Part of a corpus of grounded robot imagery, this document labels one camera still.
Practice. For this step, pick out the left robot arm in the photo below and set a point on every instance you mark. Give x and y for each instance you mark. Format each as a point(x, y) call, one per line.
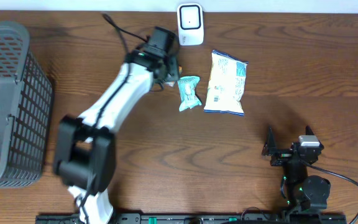
point(85, 154)

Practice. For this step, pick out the white blue snack bag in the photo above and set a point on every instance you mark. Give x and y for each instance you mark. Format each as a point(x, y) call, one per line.
point(226, 84)

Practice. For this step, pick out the white barcode scanner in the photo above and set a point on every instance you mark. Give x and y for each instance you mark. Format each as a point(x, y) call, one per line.
point(190, 24)

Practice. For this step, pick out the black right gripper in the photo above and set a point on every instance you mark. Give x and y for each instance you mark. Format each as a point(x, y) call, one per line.
point(270, 149)

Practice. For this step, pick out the small orange box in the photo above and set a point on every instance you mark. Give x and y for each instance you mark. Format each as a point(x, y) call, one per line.
point(172, 84)

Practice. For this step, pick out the grey plastic shopping basket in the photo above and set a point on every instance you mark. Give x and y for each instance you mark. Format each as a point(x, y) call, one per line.
point(26, 100)

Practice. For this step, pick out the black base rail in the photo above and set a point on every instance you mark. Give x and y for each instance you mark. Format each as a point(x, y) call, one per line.
point(136, 218)

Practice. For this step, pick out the teal candy pouch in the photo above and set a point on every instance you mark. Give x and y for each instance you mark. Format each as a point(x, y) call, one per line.
point(187, 86)

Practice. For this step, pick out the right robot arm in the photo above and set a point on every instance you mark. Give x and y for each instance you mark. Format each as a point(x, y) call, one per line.
point(304, 192)

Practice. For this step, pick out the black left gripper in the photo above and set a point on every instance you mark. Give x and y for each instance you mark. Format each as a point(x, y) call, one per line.
point(177, 62)

